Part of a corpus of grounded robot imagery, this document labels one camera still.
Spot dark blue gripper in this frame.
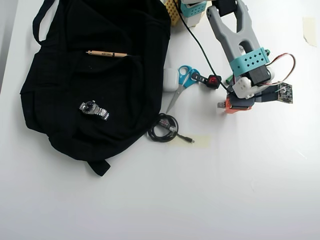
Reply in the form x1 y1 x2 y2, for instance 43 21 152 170
224 86 278 115

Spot yellow perforated robot base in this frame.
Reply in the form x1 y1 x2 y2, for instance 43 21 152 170
164 0 181 26

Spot black fabric bag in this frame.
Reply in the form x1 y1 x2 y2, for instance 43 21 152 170
19 0 173 177

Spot green black marker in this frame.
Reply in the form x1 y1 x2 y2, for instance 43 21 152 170
225 49 271 85

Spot black bike light red lens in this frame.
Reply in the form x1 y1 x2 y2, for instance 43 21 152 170
191 71 223 90

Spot wide masking tape strip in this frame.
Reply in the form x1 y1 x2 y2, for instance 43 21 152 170
169 134 212 148

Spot white earbuds case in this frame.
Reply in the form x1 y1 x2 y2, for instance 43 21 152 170
162 68 180 93

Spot torn masking tape piece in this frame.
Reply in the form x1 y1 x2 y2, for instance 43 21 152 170
302 16 318 48

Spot wooden pen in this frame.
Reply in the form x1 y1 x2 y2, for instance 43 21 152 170
85 49 132 59

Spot silver metal wristwatch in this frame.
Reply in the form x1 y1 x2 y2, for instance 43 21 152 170
79 100 110 122

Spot bare camera circuit board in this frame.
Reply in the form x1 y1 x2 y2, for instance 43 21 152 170
275 83 294 104

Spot blue-handled scissors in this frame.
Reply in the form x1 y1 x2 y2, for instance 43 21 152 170
165 64 202 115

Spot red white servo wire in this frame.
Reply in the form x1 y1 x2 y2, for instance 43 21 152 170
268 52 297 87

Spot coiled black usb cable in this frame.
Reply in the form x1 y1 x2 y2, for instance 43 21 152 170
147 112 196 145

